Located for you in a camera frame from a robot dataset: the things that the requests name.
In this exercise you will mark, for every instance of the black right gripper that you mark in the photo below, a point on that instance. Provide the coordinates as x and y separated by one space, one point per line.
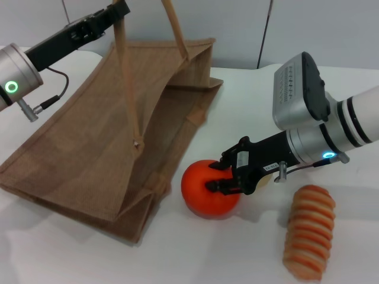
260 159

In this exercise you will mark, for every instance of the beige peach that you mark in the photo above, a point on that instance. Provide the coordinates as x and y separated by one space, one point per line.
265 182

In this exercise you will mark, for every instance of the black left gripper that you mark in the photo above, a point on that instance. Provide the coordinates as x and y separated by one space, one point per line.
62 40

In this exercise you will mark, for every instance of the striped orange bread loaf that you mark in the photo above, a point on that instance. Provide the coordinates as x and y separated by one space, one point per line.
309 233

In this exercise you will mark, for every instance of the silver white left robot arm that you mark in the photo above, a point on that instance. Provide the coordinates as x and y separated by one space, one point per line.
14 77

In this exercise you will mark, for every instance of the round orange fruit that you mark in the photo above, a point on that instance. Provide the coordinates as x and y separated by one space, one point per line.
207 201

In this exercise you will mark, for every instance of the brown jute handbag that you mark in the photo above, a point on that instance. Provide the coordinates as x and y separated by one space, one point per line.
97 142

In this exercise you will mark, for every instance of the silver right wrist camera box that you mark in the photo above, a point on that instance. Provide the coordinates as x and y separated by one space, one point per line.
299 91

